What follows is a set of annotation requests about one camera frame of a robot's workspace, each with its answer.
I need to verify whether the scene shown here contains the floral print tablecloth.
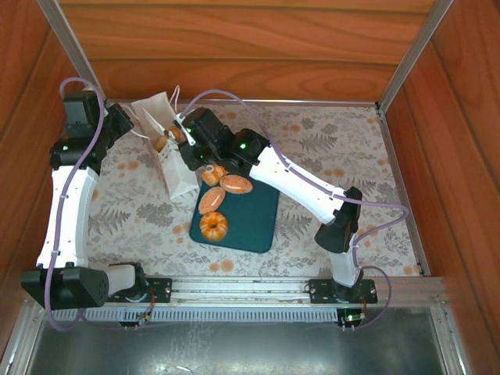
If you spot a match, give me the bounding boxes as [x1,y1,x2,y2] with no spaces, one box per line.
[84,102,425,277]

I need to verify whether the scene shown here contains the twisted orange fake bread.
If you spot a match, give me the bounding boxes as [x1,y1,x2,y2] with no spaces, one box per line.
[201,163,230,188]

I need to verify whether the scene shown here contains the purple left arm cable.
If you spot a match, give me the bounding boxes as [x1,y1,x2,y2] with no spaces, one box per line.
[43,77,157,332]

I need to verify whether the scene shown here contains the white paper bag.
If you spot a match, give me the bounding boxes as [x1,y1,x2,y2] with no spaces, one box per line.
[130,85,200,202]

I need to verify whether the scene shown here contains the white slotted cable duct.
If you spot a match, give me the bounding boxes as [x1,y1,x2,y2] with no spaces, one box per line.
[50,304,341,323]

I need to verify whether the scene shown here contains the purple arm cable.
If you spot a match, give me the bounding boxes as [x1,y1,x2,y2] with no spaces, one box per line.
[43,77,157,332]
[180,89,411,331]

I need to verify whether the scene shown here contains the ring-shaped fake bundt bread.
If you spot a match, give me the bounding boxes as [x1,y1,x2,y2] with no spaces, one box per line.
[199,211,228,241]

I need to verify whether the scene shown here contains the grey sheet metal plate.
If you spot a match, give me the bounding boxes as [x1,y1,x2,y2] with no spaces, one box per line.
[23,306,450,375]

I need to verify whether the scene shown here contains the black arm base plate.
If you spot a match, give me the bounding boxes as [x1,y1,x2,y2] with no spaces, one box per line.
[143,276,173,304]
[307,277,379,305]

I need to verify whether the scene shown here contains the aluminium side frame bar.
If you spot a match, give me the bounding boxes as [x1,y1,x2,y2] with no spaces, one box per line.
[376,103,431,277]

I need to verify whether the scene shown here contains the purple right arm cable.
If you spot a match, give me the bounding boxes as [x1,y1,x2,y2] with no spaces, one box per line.
[180,89,411,331]

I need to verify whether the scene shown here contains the brown tongs with white tips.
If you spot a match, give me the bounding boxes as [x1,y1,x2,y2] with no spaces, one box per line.
[166,112,216,173]

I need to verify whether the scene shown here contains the aluminium table edge strip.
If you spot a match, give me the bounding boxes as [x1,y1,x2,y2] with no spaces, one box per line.
[116,98,379,108]

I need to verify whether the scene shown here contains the sugar-coated oval fake bread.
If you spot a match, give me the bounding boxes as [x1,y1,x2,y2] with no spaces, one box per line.
[198,186,227,216]
[219,174,254,195]

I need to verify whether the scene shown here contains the aluminium mounting rail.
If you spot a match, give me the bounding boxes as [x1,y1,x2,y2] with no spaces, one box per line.
[144,275,446,305]

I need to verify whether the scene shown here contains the teal serving tray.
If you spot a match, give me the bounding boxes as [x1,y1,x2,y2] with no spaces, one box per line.
[188,166,280,255]

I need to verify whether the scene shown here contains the aluminium frame post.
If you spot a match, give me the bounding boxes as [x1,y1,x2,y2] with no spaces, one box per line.
[376,0,455,114]
[37,0,104,95]

